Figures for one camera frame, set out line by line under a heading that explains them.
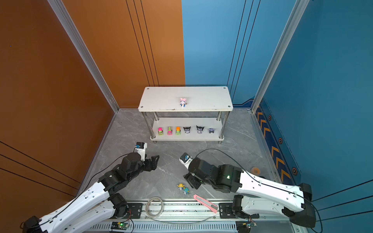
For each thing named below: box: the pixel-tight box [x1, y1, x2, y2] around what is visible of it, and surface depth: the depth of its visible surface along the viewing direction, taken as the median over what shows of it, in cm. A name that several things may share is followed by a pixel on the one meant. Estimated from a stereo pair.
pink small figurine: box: [179, 97, 188, 108], surface depth 73 cm
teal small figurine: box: [183, 186, 190, 195], surface depth 79 cm
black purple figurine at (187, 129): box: [182, 126, 191, 134], surface depth 96 cm
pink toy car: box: [167, 126, 173, 136], surface depth 98 cm
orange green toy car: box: [175, 126, 182, 136], surface depth 98 cm
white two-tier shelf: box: [137, 86, 234, 145], surface depth 96 cm
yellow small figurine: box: [176, 183, 186, 191], surface depth 80 cm
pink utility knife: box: [193, 194, 219, 214], surface depth 77 cm
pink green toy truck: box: [157, 127, 164, 136], surface depth 98 cm
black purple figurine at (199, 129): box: [196, 125, 205, 134], surface depth 96 cm
